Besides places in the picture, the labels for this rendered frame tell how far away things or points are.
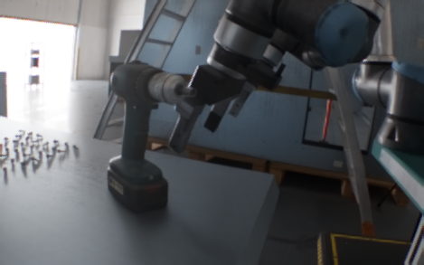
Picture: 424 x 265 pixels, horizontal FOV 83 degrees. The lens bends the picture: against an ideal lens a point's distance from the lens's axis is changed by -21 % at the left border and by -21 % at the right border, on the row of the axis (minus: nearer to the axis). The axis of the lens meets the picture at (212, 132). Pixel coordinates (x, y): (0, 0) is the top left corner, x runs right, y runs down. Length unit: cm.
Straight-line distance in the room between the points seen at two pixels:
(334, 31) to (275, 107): 209
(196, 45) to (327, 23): 231
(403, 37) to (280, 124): 128
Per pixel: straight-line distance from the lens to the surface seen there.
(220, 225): 47
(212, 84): 47
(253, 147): 256
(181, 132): 51
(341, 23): 40
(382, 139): 97
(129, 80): 46
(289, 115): 245
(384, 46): 110
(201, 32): 266
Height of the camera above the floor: 89
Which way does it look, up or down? 13 degrees down
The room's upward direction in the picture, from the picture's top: 5 degrees clockwise
